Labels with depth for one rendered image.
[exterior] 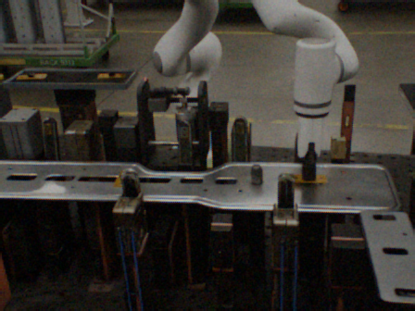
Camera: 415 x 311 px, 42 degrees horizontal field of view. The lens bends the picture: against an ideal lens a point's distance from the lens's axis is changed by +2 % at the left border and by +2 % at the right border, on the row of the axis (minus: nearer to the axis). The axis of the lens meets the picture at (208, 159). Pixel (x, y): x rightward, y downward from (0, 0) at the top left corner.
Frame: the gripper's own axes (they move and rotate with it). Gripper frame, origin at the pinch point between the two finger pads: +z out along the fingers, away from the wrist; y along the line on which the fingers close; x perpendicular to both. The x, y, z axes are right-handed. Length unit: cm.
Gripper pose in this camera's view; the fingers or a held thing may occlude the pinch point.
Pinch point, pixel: (308, 169)
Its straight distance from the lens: 132.6
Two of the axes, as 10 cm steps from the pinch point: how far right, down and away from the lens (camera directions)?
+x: 9.9, 0.2, -1.3
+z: 0.4, 8.9, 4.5
